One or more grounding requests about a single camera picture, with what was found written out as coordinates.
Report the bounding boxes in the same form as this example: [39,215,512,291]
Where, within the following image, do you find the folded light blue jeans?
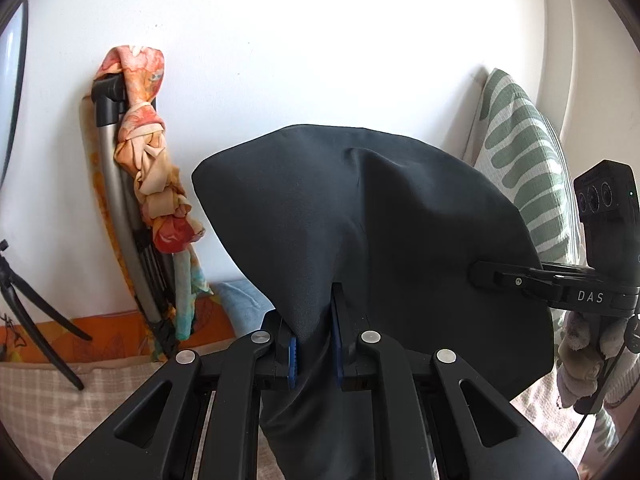
[214,278,274,338]

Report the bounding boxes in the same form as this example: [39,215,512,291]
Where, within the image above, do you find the beige checkered bed blanket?
[1,358,594,479]

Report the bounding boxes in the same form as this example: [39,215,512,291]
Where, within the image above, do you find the dark grey pants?
[192,125,553,479]

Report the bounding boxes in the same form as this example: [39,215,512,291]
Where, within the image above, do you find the gloved right hand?
[556,312,639,408]

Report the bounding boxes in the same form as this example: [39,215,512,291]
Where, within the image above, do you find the orange patterned bed sheet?
[1,297,235,365]

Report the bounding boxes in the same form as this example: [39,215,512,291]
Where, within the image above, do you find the folded silver tripod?
[91,74,178,359]

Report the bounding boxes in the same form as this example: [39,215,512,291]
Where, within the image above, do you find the green white striped pillow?
[462,67,618,461]

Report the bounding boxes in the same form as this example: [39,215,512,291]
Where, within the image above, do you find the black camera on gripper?
[574,159,639,285]

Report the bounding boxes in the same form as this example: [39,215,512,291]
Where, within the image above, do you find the white ring light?
[0,0,29,182]

